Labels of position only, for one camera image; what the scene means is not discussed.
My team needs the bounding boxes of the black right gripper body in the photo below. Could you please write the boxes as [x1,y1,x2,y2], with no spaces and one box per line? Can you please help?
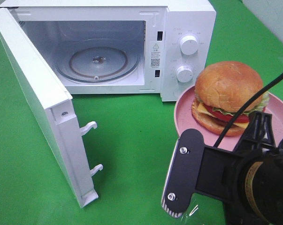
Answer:
[196,137,277,225]

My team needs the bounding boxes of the upper white round knob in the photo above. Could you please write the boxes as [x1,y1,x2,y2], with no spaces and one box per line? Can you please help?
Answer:
[180,35,199,55]

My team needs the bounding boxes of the lower white round knob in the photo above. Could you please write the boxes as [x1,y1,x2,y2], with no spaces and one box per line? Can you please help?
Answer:
[176,66,193,83]

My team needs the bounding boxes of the white microwave door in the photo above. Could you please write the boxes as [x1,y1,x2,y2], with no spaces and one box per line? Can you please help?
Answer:
[0,8,103,208]

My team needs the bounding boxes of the round door release button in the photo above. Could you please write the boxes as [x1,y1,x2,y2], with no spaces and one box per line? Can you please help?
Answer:
[173,88,186,101]

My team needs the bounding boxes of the white round knob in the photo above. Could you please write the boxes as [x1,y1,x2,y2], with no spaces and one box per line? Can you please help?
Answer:
[176,66,193,83]
[180,35,199,55]

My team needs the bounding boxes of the clear plastic film piece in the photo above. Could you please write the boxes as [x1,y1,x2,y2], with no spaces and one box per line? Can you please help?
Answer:
[180,202,203,225]

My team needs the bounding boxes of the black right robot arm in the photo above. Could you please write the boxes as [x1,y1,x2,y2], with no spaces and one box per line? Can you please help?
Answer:
[196,112,283,225]

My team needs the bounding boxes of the pink round plate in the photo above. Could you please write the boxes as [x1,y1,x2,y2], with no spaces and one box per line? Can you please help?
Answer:
[174,86,283,146]

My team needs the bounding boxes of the burger with lettuce tomato cheese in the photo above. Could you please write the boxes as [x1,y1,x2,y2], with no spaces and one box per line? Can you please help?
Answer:
[191,61,263,135]

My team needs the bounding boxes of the white microwave oven body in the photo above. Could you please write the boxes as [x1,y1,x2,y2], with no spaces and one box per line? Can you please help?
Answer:
[0,0,216,101]

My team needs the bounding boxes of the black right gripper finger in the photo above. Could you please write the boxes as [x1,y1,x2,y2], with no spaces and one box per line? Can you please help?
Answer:
[241,111,275,150]

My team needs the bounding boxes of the black camera cable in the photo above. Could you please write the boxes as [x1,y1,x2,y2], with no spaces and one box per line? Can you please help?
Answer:
[213,63,283,148]

